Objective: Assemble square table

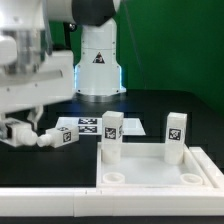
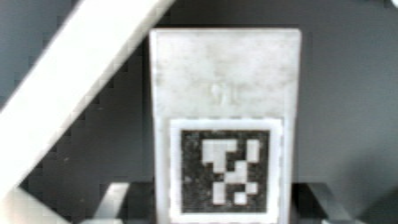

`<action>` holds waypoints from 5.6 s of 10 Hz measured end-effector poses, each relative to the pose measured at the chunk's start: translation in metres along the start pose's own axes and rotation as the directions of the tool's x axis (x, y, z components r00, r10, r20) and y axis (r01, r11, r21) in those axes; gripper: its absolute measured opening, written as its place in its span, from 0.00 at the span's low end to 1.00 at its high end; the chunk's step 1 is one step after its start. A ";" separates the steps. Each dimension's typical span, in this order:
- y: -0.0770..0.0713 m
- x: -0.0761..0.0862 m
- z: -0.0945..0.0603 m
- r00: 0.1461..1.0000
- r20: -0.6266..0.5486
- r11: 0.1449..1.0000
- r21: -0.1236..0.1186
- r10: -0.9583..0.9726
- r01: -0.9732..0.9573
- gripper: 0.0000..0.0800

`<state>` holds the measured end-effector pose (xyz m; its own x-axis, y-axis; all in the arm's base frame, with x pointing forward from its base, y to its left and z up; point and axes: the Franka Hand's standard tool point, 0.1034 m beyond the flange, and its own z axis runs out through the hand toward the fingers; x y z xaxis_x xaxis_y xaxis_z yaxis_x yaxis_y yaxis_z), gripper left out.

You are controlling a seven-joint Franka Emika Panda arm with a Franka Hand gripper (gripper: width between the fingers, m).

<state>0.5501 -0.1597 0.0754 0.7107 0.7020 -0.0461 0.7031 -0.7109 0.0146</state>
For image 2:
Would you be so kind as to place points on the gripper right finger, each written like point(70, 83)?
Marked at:
point(315, 206)

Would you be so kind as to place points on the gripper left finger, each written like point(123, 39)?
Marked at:
point(127, 204)

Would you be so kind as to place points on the white table leg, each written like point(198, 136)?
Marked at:
point(224, 84)

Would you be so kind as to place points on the white L-shaped fence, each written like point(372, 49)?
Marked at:
point(98, 38)

